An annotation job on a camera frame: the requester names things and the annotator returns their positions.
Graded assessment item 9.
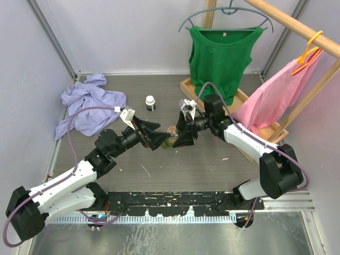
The clear pill bottle orange cap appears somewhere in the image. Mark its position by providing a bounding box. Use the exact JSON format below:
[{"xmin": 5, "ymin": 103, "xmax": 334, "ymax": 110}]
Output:
[{"xmin": 168, "ymin": 129, "xmax": 180, "ymax": 144}]

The wooden clothes rack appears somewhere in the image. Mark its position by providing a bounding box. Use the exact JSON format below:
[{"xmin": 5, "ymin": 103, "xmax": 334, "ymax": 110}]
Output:
[{"xmin": 180, "ymin": 0, "xmax": 340, "ymax": 163}]

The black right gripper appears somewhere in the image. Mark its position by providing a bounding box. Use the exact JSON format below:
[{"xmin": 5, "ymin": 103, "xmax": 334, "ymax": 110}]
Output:
[{"xmin": 169, "ymin": 111, "xmax": 213, "ymax": 148}]

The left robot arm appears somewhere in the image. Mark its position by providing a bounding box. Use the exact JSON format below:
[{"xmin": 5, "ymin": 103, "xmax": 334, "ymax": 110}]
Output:
[{"xmin": 3, "ymin": 117, "xmax": 170, "ymax": 247}]

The white capped dark pill bottle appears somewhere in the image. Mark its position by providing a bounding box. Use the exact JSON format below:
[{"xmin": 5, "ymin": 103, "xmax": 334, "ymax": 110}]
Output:
[{"xmin": 145, "ymin": 95, "xmax": 156, "ymax": 112}]

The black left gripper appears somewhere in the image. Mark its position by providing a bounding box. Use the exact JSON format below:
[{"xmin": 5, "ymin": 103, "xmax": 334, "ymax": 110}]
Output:
[{"xmin": 110, "ymin": 116, "xmax": 170, "ymax": 158}]

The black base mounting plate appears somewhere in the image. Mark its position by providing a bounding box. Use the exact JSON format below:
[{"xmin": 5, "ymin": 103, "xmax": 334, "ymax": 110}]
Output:
[{"xmin": 75, "ymin": 190, "xmax": 266, "ymax": 216}]

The green tank top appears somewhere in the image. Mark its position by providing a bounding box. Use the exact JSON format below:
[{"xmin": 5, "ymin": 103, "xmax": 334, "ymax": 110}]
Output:
[{"xmin": 189, "ymin": 26, "xmax": 264, "ymax": 106}]

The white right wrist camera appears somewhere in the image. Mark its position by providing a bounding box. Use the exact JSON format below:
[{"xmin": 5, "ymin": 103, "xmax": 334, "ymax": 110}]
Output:
[{"xmin": 178, "ymin": 99, "xmax": 197, "ymax": 120}]

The pink shirt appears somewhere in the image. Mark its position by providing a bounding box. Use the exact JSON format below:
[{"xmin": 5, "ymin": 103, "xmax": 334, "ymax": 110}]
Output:
[{"xmin": 232, "ymin": 51, "xmax": 323, "ymax": 134}]

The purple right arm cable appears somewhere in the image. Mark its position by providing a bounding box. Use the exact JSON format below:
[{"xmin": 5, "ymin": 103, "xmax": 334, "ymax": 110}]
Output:
[{"xmin": 195, "ymin": 81, "xmax": 311, "ymax": 228}]

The grey clothes hanger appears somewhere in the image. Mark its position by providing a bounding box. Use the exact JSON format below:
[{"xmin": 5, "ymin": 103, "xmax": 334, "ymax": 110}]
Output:
[{"xmin": 178, "ymin": 1, "xmax": 274, "ymax": 33}]

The lavender crumpled shirt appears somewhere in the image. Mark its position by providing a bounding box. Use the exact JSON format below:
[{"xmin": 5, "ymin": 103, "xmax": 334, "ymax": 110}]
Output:
[{"xmin": 55, "ymin": 73, "xmax": 126, "ymax": 140}]

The yellow clothes hanger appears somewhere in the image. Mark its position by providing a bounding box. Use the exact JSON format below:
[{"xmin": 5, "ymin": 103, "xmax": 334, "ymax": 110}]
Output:
[{"xmin": 292, "ymin": 30, "xmax": 323, "ymax": 76}]

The green pill organizer box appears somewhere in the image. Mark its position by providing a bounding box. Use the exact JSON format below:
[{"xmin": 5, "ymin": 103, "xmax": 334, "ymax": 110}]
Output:
[{"xmin": 161, "ymin": 139, "xmax": 173, "ymax": 149}]

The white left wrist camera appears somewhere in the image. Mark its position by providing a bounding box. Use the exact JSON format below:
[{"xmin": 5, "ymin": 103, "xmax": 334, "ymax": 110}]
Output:
[{"xmin": 114, "ymin": 106, "xmax": 135, "ymax": 130}]

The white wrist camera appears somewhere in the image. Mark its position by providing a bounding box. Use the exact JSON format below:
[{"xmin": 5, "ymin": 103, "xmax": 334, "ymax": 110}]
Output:
[
  {"xmin": 114, "ymin": 106, "xmax": 135, "ymax": 130},
  {"xmin": 178, "ymin": 99, "xmax": 197, "ymax": 120}
]

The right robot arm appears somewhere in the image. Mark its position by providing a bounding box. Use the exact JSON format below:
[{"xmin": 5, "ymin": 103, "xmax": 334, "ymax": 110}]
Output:
[{"xmin": 173, "ymin": 95, "xmax": 304, "ymax": 209}]

